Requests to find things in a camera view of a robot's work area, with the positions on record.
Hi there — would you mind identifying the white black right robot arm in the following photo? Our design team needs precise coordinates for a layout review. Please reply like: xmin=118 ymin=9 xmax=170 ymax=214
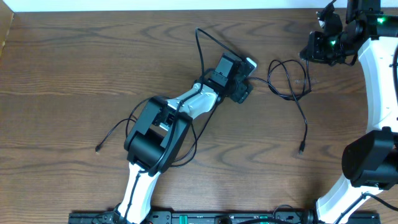
xmin=300 ymin=1 xmax=397 ymax=223

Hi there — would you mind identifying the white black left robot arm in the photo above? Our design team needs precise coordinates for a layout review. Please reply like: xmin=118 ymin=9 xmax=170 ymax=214
xmin=113 ymin=80 xmax=253 ymax=223

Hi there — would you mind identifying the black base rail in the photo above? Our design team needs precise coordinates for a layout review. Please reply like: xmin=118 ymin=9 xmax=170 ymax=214
xmin=68 ymin=210 xmax=382 ymax=224

